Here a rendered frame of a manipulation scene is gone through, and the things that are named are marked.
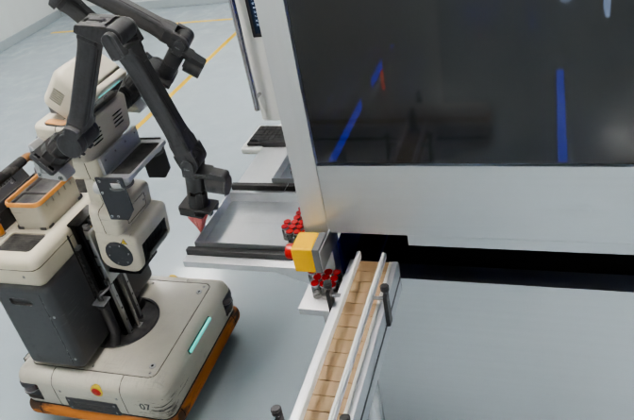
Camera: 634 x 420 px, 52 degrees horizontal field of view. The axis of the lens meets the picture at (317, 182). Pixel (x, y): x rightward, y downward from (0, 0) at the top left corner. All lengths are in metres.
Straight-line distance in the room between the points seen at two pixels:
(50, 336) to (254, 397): 0.79
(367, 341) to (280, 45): 0.66
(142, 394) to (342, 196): 1.24
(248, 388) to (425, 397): 0.94
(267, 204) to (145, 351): 0.85
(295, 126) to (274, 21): 0.25
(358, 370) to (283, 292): 1.71
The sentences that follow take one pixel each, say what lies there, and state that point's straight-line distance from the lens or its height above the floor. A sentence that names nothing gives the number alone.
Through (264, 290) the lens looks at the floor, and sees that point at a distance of 3.13.
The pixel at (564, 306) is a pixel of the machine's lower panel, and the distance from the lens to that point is 1.69.
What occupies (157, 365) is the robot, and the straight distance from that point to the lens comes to 2.54.
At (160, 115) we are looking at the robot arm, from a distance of 1.76.
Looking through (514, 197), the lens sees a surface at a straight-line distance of 1.50.
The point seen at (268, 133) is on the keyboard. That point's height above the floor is 0.83.
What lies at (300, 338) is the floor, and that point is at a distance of 2.85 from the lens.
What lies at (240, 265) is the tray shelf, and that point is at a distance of 1.84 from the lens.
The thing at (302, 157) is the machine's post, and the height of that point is 1.23.
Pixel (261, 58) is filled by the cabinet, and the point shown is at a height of 1.08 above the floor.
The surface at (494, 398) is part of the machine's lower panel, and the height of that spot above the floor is 0.47.
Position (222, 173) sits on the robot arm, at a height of 1.11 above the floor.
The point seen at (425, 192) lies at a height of 1.14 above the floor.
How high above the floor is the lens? 1.97
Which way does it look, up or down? 31 degrees down
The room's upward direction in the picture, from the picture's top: 11 degrees counter-clockwise
